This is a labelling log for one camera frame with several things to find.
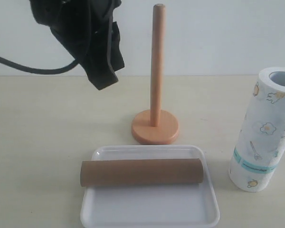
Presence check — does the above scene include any white plastic tray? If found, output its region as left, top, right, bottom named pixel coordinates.
left=80, top=145, right=220, bottom=228

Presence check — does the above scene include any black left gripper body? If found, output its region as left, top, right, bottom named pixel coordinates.
left=30, top=0, right=122, bottom=59

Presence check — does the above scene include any brown cardboard tube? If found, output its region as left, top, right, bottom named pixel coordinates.
left=80, top=159, right=204, bottom=187

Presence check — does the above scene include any printed white paper towel roll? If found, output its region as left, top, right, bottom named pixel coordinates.
left=228, top=67, right=285, bottom=192

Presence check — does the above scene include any black cable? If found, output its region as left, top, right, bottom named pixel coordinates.
left=0, top=52, right=79, bottom=76

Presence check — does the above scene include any wooden paper towel holder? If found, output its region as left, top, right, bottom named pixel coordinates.
left=131, top=4, right=179, bottom=145

